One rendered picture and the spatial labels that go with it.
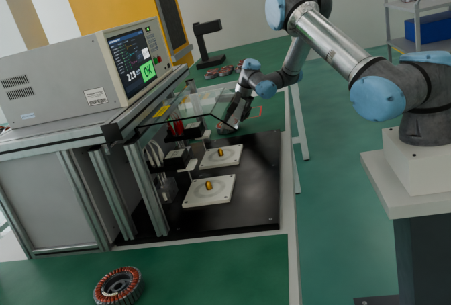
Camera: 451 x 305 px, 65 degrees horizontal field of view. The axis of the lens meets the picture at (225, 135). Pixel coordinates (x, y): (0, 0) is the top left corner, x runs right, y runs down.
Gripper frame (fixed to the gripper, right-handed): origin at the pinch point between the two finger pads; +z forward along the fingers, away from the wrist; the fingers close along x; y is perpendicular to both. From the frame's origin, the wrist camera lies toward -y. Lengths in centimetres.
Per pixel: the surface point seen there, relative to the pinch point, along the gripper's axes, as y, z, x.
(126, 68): -13, -43, -61
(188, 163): 10, -19, -56
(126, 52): -16, -46, -57
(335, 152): 52, 56, 123
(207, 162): 9.4, -7.2, -37.4
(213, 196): 22, -14, -58
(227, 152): 12.8, -9.4, -28.7
